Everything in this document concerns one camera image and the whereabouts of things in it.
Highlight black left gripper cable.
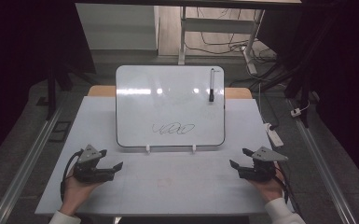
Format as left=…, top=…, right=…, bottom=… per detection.
left=60, top=148, right=85, bottom=202

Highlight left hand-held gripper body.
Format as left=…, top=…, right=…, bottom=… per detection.
left=72, top=144, right=116, bottom=184

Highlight aluminium floor rail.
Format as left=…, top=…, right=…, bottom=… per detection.
left=287, top=98, right=358, bottom=224
left=0, top=101, right=65, bottom=224

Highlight person's left hand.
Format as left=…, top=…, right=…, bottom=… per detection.
left=59, top=173, right=103, bottom=217

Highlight white power strip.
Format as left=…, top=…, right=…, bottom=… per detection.
left=263, top=122, right=284, bottom=148

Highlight black floor cables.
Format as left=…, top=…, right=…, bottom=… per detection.
left=185, top=7, right=278, bottom=64

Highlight person's right hand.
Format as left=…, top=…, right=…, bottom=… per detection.
left=249, top=162, right=285, bottom=203

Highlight black metal stand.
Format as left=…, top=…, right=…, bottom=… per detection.
left=36, top=60, right=98, bottom=121

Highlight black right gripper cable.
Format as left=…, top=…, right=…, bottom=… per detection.
left=274, top=161, right=302, bottom=217

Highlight white desk frame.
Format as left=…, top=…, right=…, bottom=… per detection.
left=177, top=6, right=267, bottom=76

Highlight black and white marker pen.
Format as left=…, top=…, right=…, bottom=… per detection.
left=208, top=67, right=216, bottom=103

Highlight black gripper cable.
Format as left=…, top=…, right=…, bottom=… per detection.
left=274, top=161, right=302, bottom=217
left=60, top=148, right=85, bottom=202

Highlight white whiteboard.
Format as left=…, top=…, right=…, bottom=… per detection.
left=115, top=64, right=227, bottom=148

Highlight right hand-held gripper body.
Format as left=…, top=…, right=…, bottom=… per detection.
left=238, top=146, right=289, bottom=183

